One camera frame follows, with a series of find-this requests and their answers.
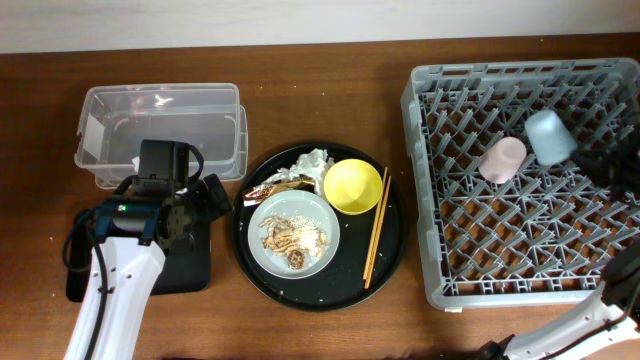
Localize clear plastic bin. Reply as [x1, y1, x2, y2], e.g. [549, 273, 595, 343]
[74, 83, 248, 189]

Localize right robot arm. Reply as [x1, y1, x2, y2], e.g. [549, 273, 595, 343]
[469, 111, 639, 359]

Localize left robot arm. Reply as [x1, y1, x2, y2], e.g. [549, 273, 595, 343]
[63, 140, 232, 359]

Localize brown coffee sachet wrapper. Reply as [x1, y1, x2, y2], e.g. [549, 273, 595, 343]
[242, 176, 315, 207]

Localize pink cup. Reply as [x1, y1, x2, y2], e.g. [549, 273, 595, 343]
[478, 137, 527, 184]

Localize blue cup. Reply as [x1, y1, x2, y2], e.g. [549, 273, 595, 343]
[525, 110, 577, 166]

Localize wooden chopstick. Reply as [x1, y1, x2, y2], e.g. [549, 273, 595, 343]
[364, 172, 391, 289]
[362, 167, 388, 288]

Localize grey plate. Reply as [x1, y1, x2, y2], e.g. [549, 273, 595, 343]
[247, 190, 340, 280]

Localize black rectangular tray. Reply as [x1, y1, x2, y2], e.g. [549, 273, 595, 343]
[63, 210, 211, 303]

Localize grey dishwasher rack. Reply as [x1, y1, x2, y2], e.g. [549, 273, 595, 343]
[401, 58, 639, 311]

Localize yellow bowl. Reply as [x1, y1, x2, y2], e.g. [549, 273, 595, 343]
[323, 159, 383, 215]

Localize round black serving tray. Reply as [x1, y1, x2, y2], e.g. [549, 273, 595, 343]
[230, 141, 407, 313]

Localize food scraps on plate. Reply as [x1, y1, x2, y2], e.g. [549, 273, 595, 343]
[259, 215, 329, 270]

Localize crumpled white napkin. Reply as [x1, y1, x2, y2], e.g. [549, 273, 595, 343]
[264, 148, 335, 184]

